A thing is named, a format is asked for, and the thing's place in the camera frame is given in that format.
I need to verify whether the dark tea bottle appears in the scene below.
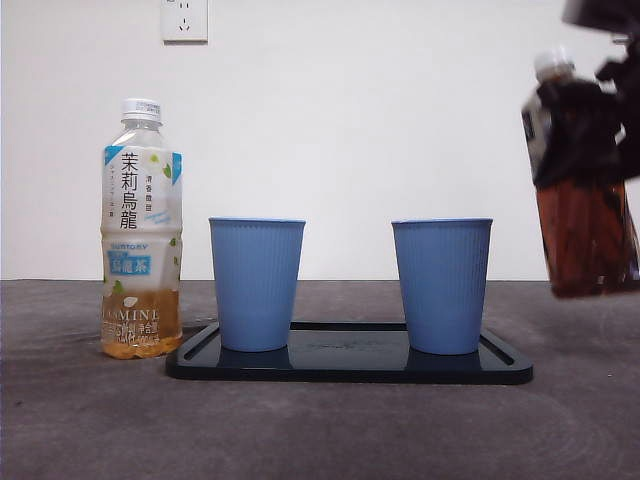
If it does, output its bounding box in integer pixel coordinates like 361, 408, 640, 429
520, 45, 640, 300

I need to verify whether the jasmine oolong tea bottle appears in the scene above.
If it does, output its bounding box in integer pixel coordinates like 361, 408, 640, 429
99, 97, 185, 361

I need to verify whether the blue ribbed plastic cup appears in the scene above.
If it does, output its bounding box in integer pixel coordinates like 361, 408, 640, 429
208, 216, 307, 353
391, 217, 495, 356

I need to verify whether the dark rectangular tray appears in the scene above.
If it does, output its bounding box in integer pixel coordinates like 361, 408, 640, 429
165, 321, 535, 385

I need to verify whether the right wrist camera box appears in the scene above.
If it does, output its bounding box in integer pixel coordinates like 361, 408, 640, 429
560, 0, 640, 32

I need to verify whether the white wall socket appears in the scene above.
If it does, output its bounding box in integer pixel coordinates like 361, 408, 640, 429
160, 0, 209, 44

